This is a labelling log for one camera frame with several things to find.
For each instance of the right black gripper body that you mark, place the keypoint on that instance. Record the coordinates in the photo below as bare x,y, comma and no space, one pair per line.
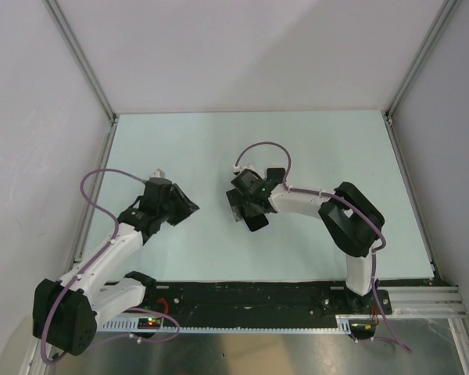
237,198

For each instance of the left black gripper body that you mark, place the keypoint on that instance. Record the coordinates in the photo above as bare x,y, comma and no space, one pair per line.
177,209

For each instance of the black smartphone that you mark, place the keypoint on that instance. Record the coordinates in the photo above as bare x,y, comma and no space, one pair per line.
255,223
276,174

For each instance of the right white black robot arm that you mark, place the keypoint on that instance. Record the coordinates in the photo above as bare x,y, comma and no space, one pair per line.
350,218

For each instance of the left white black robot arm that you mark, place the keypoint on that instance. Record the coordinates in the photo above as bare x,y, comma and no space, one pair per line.
67,312

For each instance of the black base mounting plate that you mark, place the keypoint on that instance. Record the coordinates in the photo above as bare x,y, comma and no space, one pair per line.
261,302

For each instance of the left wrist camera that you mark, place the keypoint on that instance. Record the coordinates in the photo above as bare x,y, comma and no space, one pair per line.
157,174

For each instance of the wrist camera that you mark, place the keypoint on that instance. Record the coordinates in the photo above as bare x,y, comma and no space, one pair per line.
239,168
157,174

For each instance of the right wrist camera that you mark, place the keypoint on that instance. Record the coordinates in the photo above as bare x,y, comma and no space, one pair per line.
239,168

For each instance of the grey slotted cable duct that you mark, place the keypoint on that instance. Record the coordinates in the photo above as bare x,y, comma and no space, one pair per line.
149,325

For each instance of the left aluminium frame post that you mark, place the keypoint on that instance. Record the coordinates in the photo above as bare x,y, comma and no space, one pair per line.
74,46

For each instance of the aluminium frame post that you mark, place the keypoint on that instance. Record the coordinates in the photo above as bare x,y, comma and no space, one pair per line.
431,39
74,46

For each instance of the right aluminium frame post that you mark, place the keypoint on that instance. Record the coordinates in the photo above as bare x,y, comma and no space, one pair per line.
431,39

